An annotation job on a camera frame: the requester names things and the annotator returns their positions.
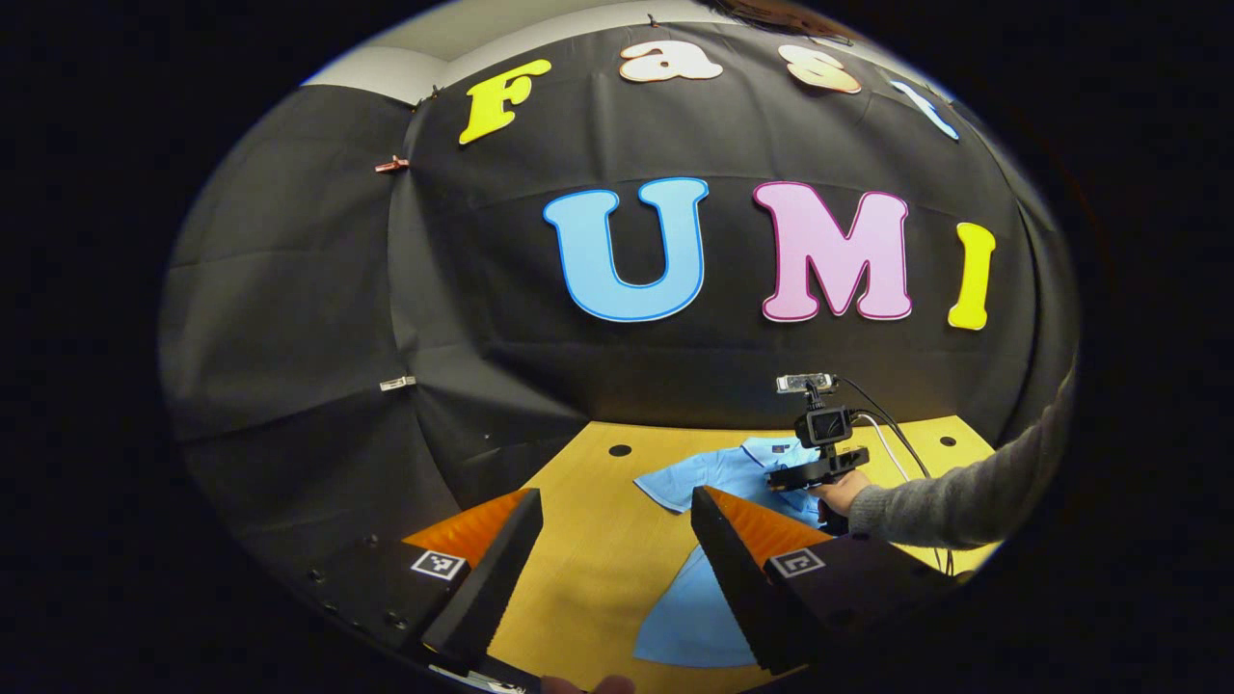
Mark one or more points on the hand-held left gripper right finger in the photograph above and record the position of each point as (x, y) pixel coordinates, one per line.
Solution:
(737, 588)

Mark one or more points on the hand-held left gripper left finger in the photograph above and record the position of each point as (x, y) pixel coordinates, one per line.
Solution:
(496, 578)

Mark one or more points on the light blue T-shirt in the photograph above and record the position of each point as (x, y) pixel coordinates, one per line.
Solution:
(704, 477)

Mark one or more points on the white clip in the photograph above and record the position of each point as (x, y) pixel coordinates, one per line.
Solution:
(397, 383)

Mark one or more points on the copper clip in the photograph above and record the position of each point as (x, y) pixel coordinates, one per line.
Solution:
(390, 165)

